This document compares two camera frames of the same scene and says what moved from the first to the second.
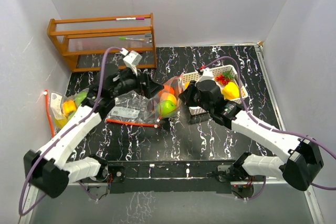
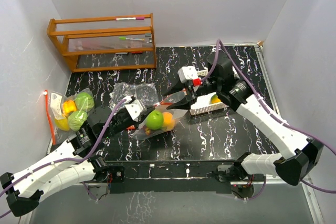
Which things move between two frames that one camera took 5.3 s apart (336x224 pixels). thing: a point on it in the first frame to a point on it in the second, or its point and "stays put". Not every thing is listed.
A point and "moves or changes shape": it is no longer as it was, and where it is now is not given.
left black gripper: x=150 y=87 to x=142 y=117
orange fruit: x=169 y=96 moves or changes shape
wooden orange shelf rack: x=84 y=41 stays put
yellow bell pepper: x=69 y=106 stays put
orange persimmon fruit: x=169 y=89 to x=147 y=130
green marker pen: x=125 y=38 stays put
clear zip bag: x=132 y=108 moves or changes shape
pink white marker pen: x=132 y=18 stays put
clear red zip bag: x=61 y=108 stays put
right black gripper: x=186 y=95 to x=184 y=103
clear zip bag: x=168 y=101 to x=144 y=132
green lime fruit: x=166 y=108 to x=154 y=119
